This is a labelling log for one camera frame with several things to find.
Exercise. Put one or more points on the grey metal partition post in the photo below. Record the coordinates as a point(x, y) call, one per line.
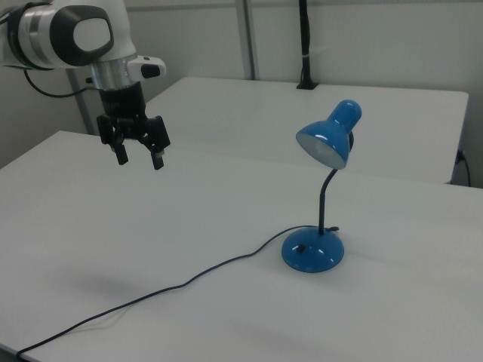
point(249, 37)

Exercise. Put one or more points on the black pole with white tie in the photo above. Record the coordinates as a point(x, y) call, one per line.
point(306, 45)

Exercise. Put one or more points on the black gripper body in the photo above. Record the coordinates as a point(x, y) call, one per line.
point(124, 109)

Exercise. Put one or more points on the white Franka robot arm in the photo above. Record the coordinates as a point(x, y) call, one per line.
point(56, 34)

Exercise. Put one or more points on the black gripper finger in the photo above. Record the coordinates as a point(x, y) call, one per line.
point(157, 160)
point(121, 154)

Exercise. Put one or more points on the blue gooseneck desk lamp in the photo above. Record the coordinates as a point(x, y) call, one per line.
point(324, 139)

